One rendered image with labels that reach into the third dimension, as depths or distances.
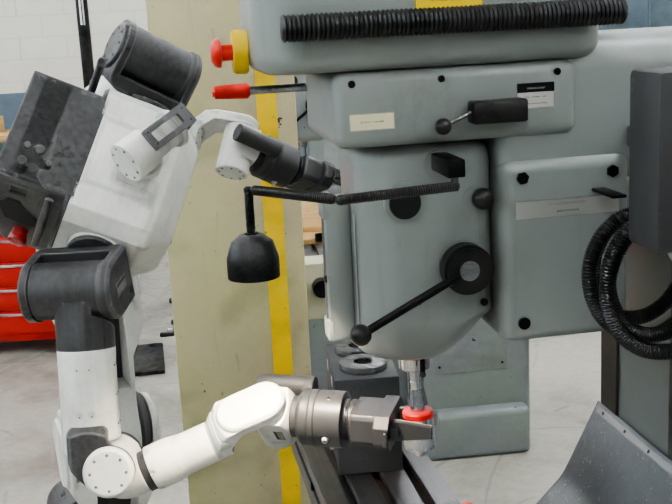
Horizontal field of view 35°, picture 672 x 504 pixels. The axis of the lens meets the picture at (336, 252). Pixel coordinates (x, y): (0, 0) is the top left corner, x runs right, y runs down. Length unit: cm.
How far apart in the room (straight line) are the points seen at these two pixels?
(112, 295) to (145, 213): 16
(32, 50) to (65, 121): 876
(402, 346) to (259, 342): 188
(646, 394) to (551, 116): 51
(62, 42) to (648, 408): 914
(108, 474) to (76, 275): 30
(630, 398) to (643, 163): 61
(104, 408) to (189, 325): 167
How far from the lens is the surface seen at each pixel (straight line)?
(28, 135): 175
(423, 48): 140
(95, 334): 166
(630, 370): 180
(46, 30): 1051
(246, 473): 352
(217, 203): 325
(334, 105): 140
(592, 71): 150
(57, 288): 167
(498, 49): 143
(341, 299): 154
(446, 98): 142
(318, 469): 205
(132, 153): 164
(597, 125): 151
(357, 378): 196
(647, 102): 128
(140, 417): 216
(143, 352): 600
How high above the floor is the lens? 181
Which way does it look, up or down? 13 degrees down
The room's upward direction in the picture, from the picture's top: 3 degrees counter-clockwise
